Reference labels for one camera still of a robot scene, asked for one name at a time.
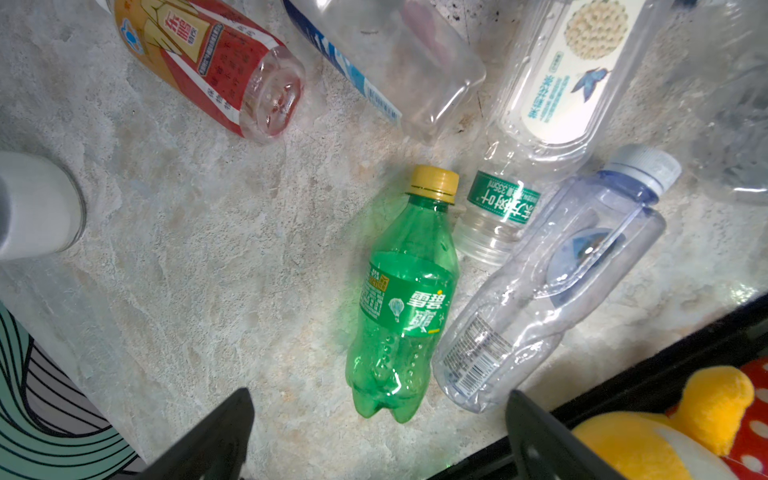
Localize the white jar teal lid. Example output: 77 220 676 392
1 151 86 261

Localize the clear bottle white green label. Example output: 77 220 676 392
453 1 672 266

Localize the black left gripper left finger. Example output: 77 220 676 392
138 387 255 480

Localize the green soda bottle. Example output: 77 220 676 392
345 165 460 423

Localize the yellow plush toy red dress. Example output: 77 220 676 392
572 357 767 479

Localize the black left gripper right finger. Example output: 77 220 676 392
505 390 623 480

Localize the clear grey bottle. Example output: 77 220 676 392
432 144 682 413

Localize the red yellow label tea bottle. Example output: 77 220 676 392
98 0 304 143

